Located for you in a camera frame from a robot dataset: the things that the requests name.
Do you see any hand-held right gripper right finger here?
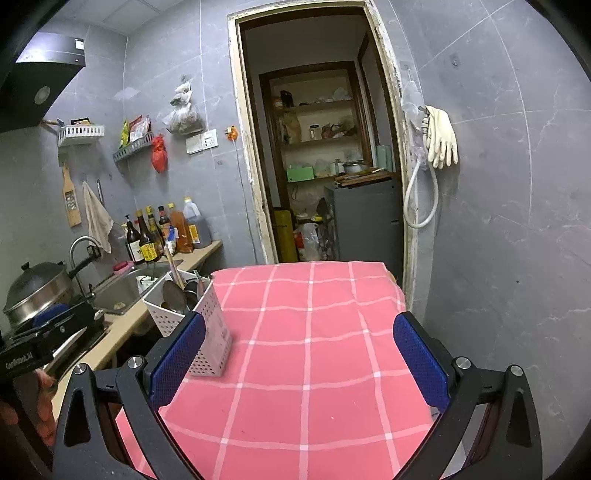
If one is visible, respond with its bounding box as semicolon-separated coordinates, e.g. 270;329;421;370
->
392;311;543;480

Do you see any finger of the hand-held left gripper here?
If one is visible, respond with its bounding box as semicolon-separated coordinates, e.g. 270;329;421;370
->
11;302;96;358
30;303;70;328

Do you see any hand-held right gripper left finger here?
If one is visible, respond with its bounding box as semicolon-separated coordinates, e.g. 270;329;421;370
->
53;311;207;480

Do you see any white perforated utensil basket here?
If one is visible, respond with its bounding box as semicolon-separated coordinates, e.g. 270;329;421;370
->
142;269;233;378

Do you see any wooden chopstick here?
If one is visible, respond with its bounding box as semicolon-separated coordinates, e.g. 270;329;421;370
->
164;250;182;289

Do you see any person's left hand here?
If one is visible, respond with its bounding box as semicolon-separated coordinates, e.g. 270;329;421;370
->
0;369;58;446

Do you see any black induction cooker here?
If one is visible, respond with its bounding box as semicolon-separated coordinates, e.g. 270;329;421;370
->
9;314;114;384

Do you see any steel pot with lid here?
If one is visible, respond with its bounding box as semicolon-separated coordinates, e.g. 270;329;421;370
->
4;256;98;326

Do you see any beige kitchen counter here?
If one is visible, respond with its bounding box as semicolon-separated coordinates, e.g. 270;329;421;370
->
51;240;223;416

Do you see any steel sink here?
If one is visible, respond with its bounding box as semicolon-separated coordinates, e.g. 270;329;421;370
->
90;265;185;317

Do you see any steel faucet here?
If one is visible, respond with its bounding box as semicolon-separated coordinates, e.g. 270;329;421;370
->
69;235;105;301

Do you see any pink checked tablecloth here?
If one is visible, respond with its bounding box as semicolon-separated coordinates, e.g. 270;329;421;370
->
115;261;462;480

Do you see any beige hanging towel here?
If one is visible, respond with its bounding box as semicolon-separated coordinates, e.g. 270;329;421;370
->
82;181;114;254

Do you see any row of condiment bottles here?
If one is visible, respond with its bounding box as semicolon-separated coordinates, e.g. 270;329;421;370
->
122;198;213;265

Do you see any wooden grater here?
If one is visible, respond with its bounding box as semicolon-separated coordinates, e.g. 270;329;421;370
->
61;165;81;228

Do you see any grey cabinet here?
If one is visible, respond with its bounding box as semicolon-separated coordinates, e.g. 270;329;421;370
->
323;178;404;263

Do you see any yellow board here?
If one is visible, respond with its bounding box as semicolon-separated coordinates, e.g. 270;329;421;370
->
273;209;296;264

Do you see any wooden cutting board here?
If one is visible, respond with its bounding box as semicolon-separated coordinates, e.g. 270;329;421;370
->
335;170;395;188

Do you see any red plastic bag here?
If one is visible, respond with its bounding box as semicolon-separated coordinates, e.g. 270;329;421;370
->
151;135;168;174

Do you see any red white snack packet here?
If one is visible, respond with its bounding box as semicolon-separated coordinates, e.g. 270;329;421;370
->
128;115;152;144

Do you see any pair of cream rubber gloves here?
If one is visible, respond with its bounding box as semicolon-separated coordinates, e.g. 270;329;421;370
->
425;105;459;168

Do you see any black range hood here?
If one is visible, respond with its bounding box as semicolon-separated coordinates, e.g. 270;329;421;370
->
0;32;87;134

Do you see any clear bag of dried goods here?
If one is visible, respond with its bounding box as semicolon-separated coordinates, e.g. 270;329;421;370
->
163;78;205;136

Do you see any wooden shelf unit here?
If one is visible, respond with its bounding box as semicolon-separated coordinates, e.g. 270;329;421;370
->
259;62;375;213

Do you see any white hose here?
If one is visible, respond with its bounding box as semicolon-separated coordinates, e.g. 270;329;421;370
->
403;117;439;229

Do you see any grey wall shelf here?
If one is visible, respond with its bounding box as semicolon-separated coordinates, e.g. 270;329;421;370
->
113;131;155;163

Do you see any white wall basket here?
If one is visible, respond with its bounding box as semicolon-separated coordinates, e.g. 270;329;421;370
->
57;124;105;147

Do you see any white wall socket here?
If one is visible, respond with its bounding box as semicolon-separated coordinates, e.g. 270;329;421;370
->
186;130;219;154

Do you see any worn door frame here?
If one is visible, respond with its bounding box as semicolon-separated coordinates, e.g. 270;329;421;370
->
227;0;419;315

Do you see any clear plastic wall bag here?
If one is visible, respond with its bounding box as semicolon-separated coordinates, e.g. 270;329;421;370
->
401;80;428;160

